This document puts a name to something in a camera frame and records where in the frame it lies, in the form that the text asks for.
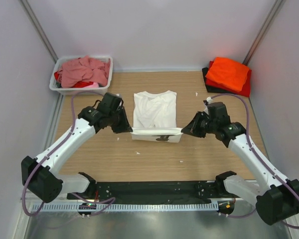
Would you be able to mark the red folded t shirt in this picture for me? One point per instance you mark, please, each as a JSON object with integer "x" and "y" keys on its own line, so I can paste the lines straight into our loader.
{"x": 213, "y": 87}

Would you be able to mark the left aluminium corner post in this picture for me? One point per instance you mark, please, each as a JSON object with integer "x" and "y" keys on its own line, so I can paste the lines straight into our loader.
{"x": 38, "y": 28}

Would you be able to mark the pink crumpled shirt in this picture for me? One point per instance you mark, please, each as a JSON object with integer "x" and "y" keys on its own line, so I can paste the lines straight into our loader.
{"x": 87, "y": 69}

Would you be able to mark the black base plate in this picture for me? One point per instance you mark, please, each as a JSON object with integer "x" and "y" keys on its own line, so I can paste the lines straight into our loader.
{"x": 160, "y": 193}

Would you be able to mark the aluminium corner post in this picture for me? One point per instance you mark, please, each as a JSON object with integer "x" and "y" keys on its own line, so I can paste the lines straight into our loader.
{"x": 271, "y": 16}
{"x": 38, "y": 28}

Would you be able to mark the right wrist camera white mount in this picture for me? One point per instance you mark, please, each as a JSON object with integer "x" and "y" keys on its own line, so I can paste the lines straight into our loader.
{"x": 208, "y": 100}

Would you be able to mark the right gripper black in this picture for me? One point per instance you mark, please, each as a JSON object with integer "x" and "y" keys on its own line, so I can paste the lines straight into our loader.
{"x": 193, "y": 128}

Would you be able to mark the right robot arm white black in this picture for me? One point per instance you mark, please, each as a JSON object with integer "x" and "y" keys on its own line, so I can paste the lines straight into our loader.
{"x": 274, "y": 196}

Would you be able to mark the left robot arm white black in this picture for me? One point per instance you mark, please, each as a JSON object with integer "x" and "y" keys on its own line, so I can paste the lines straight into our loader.
{"x": 40, "y": 175}

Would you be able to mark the white t shirt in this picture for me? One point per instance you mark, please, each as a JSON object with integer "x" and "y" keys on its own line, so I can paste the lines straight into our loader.
{"x": 154, "y": 117}

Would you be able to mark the white slotted cable duct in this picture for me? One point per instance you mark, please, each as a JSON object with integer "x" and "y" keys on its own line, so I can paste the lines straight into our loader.
{"x": 76, "y": 206}

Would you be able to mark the orange folded t shirt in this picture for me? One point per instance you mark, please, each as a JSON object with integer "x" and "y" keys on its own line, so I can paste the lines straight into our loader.
{"x": 228, "y": 73}

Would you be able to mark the right aluminium corner post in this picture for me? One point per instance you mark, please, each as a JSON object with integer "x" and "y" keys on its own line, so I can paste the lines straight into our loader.
{"x": 271, "y": 16}

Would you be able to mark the white plastic laundry basket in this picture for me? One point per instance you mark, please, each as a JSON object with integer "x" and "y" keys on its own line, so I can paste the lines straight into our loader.
{"x": 54, "y": 86}

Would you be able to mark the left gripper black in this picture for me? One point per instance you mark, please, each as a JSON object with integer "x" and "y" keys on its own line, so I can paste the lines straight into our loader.
{"x": 125, "y": 126}

